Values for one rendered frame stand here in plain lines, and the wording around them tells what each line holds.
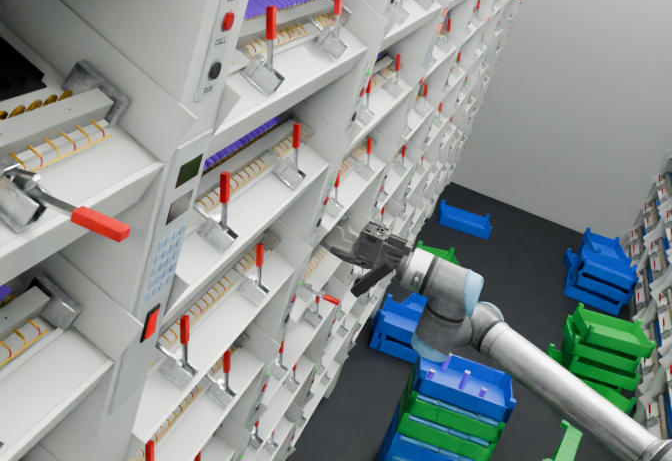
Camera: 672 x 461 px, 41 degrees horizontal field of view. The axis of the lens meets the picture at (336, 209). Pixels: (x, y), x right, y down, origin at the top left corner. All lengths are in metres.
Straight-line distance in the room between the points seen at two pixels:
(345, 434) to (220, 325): 1.92
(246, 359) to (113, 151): 0.93
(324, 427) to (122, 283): 2.40
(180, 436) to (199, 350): 0.21
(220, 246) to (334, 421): 2.20
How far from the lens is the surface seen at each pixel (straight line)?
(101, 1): 0.74
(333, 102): 1.42
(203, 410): 1.45
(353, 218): 2.22
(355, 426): 3.23
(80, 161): 0.68
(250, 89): 0.97
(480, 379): 2.96
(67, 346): 0.82
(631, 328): 4.20
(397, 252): 1.91
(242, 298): 1.37
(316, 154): 1.44
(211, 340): 1.26
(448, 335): 1.94
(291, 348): 2.05
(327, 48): 1.23
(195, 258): 1.02
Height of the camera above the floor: 1.83
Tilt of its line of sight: 22 degrees down
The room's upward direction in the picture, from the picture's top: 19 degrees clockwise
